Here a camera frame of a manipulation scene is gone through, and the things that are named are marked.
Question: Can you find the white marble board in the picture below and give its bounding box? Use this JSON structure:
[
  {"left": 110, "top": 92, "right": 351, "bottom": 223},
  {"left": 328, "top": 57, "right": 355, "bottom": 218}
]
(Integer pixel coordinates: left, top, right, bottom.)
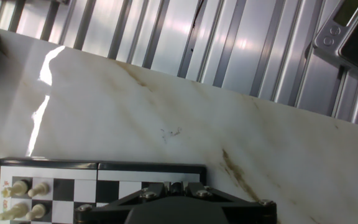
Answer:
[{"left": 0, "top": 26, "right": 358, "bottom": 224}]

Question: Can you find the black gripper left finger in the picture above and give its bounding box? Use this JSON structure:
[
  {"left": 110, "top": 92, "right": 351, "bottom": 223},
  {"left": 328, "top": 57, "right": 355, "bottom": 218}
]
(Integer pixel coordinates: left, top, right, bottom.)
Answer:
[{"left": 75, "top": 182, "right": 172, "bottom": 224}]

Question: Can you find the folding black white chessboard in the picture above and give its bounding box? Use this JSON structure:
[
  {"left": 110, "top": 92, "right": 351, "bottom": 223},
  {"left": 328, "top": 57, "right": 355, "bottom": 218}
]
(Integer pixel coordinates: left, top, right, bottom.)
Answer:
[{"left": 0, "top": 157, "right": 208, "bottom": 224}]

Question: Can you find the white chess knight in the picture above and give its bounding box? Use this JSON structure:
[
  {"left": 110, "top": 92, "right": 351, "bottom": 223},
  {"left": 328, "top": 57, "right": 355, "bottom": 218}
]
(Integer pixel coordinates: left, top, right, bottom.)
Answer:
[{"left": 0, "top": 202, "right": 29, "bottom": 222}]

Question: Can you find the white chess rook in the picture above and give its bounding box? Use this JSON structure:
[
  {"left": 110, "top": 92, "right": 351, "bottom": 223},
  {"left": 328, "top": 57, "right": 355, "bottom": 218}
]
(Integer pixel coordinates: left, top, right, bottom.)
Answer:
[{"left": 1, "top": 179, "right": 30, "bottom": 199}]

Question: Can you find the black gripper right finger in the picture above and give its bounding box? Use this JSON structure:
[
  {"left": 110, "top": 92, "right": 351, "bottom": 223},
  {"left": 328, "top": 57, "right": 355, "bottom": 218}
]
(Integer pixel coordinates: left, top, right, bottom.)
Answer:
[{"left": 182, "top": 182, "right": 277, "bottom": 224}]

